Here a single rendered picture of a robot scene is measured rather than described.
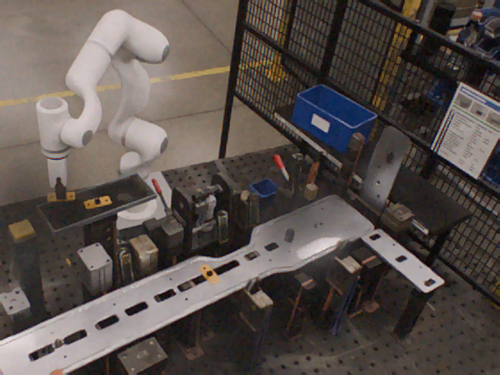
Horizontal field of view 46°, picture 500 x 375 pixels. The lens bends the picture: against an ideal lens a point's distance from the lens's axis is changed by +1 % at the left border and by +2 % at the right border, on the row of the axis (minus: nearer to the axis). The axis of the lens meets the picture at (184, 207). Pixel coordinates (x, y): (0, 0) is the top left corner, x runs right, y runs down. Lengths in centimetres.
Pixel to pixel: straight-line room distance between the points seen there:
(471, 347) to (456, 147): 72
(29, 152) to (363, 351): 266
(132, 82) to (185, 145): 215
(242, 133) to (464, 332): 239
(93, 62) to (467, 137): 135
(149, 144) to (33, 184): 179
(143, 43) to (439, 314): 149
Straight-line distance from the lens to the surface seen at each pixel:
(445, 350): 236
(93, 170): 389
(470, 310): 254
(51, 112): 162
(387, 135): 216
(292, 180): 214
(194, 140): 418
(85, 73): 170
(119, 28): 178
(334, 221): 220
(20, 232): 184
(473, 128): 231
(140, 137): 213
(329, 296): 212
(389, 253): 216
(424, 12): 394
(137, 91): 202
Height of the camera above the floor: 244
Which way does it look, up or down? 42 degrees down
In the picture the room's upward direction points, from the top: 5 degrees clockwise
